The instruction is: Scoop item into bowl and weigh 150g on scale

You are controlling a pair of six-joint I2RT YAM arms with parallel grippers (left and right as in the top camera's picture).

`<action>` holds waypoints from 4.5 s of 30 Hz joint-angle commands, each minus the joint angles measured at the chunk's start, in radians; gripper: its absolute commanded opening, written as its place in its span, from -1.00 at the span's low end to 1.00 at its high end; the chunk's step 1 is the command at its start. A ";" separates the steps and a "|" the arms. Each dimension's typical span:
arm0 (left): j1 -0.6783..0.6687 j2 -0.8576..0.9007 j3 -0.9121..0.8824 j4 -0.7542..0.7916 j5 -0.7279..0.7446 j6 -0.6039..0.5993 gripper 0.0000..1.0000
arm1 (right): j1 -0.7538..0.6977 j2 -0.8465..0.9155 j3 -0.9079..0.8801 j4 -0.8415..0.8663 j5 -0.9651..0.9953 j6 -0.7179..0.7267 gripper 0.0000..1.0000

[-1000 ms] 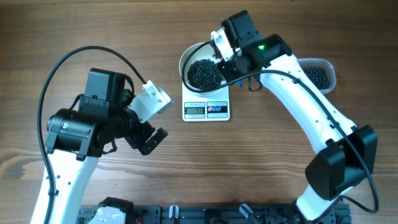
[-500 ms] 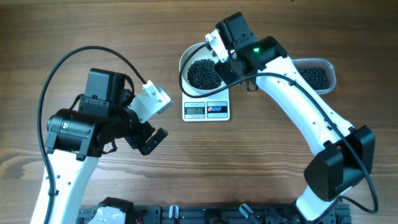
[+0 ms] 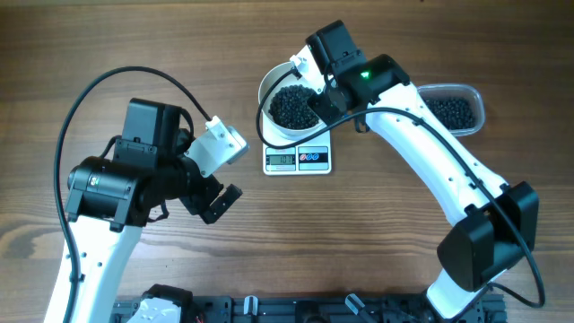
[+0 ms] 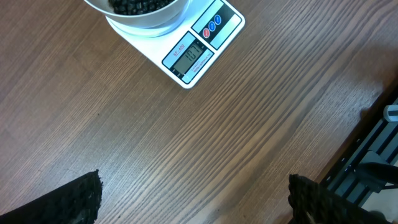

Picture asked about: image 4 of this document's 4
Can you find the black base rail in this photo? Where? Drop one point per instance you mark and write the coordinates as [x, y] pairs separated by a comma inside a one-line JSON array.
[[369, 164]]

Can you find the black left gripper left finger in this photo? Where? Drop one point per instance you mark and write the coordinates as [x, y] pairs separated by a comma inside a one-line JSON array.
[[75, 202]]

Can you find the white bowl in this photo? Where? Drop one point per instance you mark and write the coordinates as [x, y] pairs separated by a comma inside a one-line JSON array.
[[141, 14]]

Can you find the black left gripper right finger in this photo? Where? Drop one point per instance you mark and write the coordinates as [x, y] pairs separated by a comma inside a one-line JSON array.
[[311, 203]]

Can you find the white digital kitchen scale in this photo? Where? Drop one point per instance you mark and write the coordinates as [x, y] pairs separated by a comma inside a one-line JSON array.
[[189, 44]]

